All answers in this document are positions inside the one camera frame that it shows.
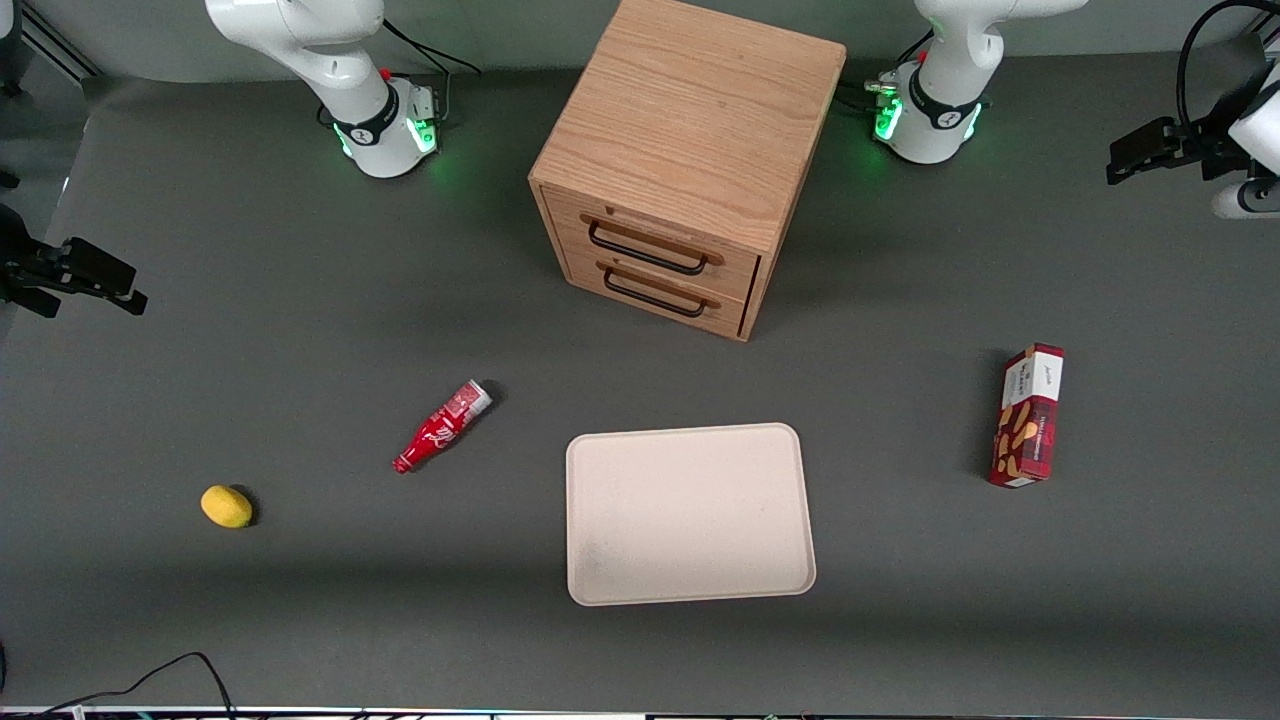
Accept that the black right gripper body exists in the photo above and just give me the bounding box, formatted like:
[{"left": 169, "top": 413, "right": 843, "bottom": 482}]
[{"left": 0, "top": 204, "right": 67, "bottom": 320}]

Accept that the red cookie box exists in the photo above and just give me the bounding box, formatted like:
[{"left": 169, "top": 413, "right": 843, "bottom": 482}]
[{"left": 987, "top": 343, "right": 1066, "bottom": 490}]

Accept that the beige rectangular tray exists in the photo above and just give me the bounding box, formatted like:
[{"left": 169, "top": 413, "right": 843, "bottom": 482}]
[{"left": 565, "top": 423, "right": 817, "bottom": 608}]

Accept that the yellow lemon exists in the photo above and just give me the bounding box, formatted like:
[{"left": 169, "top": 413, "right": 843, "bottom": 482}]
[{"left": 200, "top": 485, "right": 254, "bottom": 529}]

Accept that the red soda bottle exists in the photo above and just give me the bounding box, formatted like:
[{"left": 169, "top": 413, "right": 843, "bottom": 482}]
[{"left": 392, "top": 379, "right": 494, "bottom": 475}]

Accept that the wooden two-drawer cabinet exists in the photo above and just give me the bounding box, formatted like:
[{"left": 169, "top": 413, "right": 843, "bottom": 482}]
[{"left": 528, "top": 0, "right": 848, "bottom": 344}]

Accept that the black metal rail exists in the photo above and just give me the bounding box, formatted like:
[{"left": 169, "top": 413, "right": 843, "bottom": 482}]
[{"left": 18, "top": 0, "right": 103, "bottom": 83}]

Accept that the black left arm base cable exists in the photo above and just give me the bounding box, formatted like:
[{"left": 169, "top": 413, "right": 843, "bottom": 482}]
[{"left": 838, "top": 28, "right": 935, "bottom": 113}]

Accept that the black arm base cable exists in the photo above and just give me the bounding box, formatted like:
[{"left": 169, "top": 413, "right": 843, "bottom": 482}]
[
  {"left": 318, "top": 18, "right": 483, "bottom": 129},
  {"left": 838, "top": 28, "right": 935, "bottom": 113}
]

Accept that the black cable on table edge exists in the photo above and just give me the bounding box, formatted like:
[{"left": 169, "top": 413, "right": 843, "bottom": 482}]
[{"left": 20, "top": 652, "right": 239, "bottom": 720}]

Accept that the black right arm base cable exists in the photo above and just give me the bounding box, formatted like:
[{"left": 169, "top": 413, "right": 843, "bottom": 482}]
[{"left": 318, "top": 18, "right": 483, "bottom": 129}]

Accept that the black drawer handle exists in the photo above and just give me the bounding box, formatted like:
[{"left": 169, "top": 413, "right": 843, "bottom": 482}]
[
  {"left": 602, "top": 266, "right": 709, "bottom": 320},
  {"left": 586, "top": 221, "right": 709, "bottom": 277}
]

